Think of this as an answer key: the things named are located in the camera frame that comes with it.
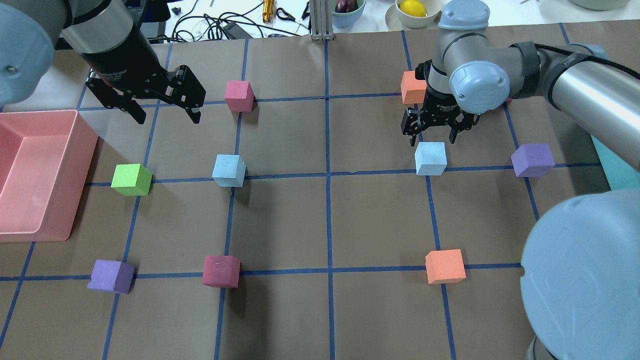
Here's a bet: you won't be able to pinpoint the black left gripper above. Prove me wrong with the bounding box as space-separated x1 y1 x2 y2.
80 20 206 125

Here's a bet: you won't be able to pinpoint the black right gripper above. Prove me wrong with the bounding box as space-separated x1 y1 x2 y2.
400 60 481 147

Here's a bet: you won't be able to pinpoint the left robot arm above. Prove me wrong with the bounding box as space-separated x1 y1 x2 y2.
0 0 206 125

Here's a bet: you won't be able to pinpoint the orange block back row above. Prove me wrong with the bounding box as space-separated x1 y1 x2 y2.
425 249 467 285

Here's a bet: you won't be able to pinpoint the orange block front row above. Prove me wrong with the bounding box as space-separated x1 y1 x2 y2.
400 70 428 105

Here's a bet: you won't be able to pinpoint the orange block row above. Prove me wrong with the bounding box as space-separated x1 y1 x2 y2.
425 249 467 285
400 70 428 105

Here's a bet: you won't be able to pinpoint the pink block left back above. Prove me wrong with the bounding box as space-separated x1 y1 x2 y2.
201 255 242 289

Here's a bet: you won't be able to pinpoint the light blue block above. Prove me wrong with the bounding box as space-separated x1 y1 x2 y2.
211 153 247 188
414 141 448 176

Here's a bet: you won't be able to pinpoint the blue bowl with fruit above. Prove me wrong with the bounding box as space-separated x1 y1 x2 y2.
330 0 367 28

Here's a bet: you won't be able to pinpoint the green block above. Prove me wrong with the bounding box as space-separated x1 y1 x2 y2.
110 163 153 197

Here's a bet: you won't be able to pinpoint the yellow-handled tool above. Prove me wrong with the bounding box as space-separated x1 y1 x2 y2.
262 0 275 24

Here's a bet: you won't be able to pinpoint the pink plastic tray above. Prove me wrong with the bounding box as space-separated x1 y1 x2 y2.
0 109 98 243

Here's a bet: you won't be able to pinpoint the beige bowl with lemon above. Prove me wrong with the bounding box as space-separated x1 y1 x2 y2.
385 0 443 31

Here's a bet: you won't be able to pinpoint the purple block near pink tray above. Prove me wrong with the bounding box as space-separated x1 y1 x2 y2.
87 259 136 294

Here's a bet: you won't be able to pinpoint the black power adapter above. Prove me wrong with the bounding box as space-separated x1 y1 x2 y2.
222 22 244 40

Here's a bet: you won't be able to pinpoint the teal plastic tray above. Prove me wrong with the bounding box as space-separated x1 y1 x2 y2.
591 136 640 191

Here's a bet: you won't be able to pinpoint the pink block left front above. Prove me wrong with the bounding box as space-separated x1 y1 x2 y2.
224 80 255 113

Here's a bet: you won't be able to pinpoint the scissors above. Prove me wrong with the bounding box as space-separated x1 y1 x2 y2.
275 7 310 23

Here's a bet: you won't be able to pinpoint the purple block near teal tray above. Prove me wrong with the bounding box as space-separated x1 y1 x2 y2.
510 143 556 178

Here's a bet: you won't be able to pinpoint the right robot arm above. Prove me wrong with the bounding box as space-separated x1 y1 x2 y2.
401 0 639 360

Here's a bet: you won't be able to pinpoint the aluminium frame post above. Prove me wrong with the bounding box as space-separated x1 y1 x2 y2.
308 0 335 42

